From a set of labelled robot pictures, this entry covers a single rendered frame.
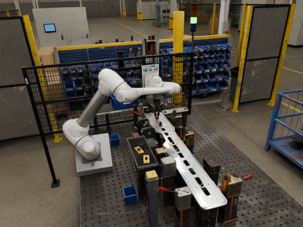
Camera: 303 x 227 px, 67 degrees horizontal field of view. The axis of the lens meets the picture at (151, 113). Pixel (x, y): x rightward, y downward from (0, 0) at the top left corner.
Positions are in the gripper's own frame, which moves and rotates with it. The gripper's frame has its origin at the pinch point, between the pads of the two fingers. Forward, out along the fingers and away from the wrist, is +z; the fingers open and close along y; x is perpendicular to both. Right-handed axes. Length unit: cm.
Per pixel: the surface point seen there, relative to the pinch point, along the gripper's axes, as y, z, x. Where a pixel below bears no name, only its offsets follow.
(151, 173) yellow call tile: -33, -12, -95
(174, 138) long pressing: 4.5, 4.7, -38.4
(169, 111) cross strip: 19.6, 5.1, 15.0
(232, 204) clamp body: 19, 19, -109
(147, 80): 6, -20, 55
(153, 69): 14, -34, 55
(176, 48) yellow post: 43, -55, 59
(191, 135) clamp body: 18.4, 1.8, -43.3
